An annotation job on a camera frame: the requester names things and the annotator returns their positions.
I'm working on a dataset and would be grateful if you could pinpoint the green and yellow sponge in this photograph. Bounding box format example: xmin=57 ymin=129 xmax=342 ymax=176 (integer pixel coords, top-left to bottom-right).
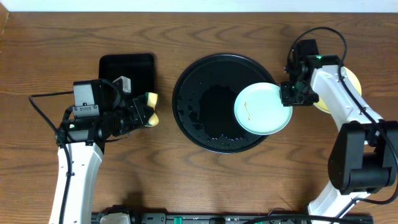
xmin=146 ymin=92 xmax=159 ymax=127

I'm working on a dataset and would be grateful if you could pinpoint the yellow plate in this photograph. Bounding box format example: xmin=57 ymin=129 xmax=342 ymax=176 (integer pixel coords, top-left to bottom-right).
xmin=313 ymin=67 xmax=362 ymax=114

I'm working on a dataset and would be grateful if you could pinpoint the light green plate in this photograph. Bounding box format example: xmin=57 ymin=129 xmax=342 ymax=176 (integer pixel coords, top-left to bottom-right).
xmin=234 ymin=82 xmax=293 ymax=136

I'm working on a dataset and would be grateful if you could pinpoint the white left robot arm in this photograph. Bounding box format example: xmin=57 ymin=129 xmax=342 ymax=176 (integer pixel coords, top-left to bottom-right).
xmin=50 ymin=76 xmax=159 ymax=223

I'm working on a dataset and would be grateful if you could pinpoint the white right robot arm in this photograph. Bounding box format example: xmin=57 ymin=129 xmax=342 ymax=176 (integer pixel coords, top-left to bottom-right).
xmin=280 ymin=55 xmax=397 ymax=219

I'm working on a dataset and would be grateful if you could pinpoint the black rectangular water tray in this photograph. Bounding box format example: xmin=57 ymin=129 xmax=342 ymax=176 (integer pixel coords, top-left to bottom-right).
xmin=98 ymin=53 xmax=155 ymax=98

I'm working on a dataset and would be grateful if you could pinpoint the round black tray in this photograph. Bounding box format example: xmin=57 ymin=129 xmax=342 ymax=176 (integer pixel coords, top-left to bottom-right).
xmin=172 ymin=54 xmax=275 ymax=154

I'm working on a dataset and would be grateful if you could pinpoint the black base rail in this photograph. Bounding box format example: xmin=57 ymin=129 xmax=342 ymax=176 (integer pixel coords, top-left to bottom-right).
xmin=90 ymin=205 xmax=374 ymax=224

